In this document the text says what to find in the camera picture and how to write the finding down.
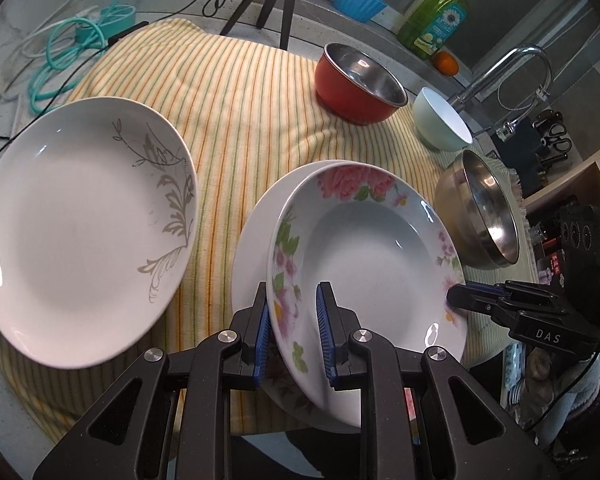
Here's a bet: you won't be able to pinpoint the large pink rose plate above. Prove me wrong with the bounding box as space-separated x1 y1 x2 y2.
266 162 467 428

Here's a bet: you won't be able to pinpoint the pink blossom deep plate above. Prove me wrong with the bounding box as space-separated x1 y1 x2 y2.
230 159 358 434

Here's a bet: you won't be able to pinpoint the white plate grey leaf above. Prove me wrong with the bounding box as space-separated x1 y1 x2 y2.
0 96 198 370

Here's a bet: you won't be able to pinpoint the red steel bowl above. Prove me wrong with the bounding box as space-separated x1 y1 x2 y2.
314 42 408 126

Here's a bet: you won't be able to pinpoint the stainless steel bowl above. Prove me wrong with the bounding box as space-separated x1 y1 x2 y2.
434 150 520 270

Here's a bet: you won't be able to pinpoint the wooden shelf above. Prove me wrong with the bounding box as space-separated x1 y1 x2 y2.
522 149 600 226

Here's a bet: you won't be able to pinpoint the chrome faucet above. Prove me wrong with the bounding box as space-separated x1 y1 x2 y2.
448 44 554 142

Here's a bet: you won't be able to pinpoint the black scissors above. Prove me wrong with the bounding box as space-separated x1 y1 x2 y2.
532 110 572 170

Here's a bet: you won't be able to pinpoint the pale green ceramic bowl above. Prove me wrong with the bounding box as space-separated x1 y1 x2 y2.
413 87 472 152

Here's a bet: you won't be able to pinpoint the orange fruit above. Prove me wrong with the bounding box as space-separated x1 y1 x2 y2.
430 51 460 77

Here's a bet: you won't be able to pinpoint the green dish soap bottle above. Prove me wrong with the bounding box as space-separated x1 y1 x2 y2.
396 0 469 60

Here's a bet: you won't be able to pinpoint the blue plastic basket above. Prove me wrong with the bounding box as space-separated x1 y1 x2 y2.
332 0 387 23

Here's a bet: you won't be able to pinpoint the teal hose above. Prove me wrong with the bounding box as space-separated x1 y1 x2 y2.
26 0 157 115

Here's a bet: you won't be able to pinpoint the teal hose reel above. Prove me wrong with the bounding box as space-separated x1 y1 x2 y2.
74 4 136 44

